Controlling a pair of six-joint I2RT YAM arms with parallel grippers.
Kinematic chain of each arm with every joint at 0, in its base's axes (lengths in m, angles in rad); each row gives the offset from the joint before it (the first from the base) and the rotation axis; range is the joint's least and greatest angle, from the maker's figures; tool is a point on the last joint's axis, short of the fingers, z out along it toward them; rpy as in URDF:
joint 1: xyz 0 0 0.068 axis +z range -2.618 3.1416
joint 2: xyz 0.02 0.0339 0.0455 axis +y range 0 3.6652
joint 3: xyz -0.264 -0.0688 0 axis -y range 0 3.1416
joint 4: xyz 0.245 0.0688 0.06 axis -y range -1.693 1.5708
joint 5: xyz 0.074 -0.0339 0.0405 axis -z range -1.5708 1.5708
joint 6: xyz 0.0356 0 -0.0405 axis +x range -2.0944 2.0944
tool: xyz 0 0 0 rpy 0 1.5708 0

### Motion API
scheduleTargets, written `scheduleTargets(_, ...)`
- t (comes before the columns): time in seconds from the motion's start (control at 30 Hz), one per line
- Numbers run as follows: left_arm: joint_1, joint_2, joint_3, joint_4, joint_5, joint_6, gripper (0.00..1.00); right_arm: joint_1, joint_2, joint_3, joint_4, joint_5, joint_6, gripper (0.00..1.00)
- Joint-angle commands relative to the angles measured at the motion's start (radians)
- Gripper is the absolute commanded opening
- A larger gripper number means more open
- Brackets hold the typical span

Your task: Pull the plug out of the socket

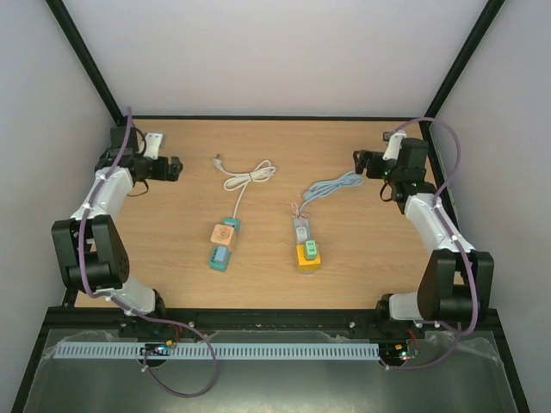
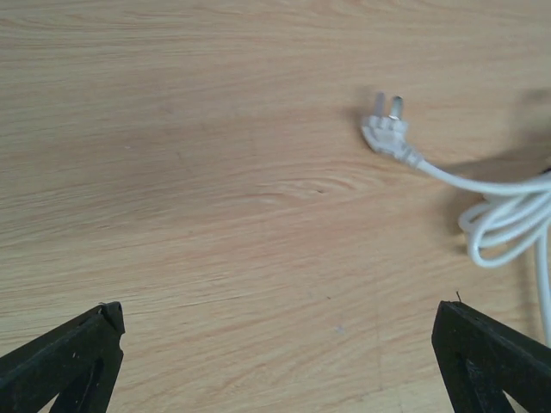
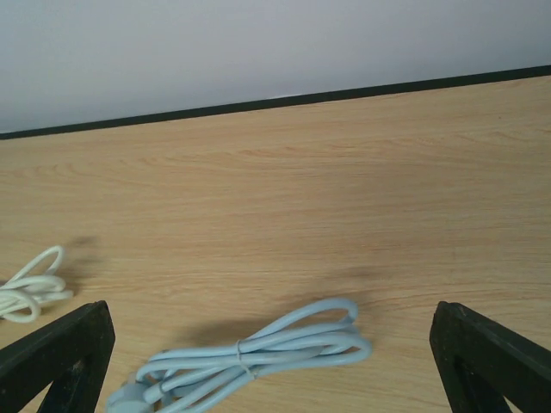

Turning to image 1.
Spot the teal power strip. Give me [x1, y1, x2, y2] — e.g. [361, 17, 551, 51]
[209, 218, 240, 272]

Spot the orange dragon cube adapter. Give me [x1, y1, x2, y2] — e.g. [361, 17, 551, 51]
[210, 224, 237, 250]

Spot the black aluminium frame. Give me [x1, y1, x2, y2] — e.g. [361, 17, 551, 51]
[12, 0, 529, 412]

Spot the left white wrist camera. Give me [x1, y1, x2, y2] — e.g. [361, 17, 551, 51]
[143, 133, 164, 160]

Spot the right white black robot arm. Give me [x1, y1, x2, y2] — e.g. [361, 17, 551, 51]
[353, 131, 494, 337]

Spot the light blue slotted cable duct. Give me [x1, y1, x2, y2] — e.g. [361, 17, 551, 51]
[53, 342, 380, 361]

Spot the purple cable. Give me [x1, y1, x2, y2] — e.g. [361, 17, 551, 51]
[75, 106, 220, 398]
[380, 116, 481, 372]

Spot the light blue power strip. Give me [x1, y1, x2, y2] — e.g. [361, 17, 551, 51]
[294, 216, 311, 245]

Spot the white plug on strip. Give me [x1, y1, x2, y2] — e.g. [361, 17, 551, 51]
[295, 226, 308, 243]

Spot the light blue charger plug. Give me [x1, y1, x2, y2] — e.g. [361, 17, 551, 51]
[213, 246, 231, 265]

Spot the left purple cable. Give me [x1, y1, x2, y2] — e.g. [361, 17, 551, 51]
[75, 106, 220, 398]

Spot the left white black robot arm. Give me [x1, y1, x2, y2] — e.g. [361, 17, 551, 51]
[51, 124, 183, 318]

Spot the yellow cube adapter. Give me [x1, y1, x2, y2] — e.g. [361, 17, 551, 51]
[296, 244, 321, 274]

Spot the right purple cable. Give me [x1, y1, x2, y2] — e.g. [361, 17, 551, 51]
[380, 116, 481, 372]

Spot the green charger plug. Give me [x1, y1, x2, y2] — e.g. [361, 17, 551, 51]
[304, 239, 318, 261]

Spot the light blue strip cable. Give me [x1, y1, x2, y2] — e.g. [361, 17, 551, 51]
[291, 170, 365, 219]

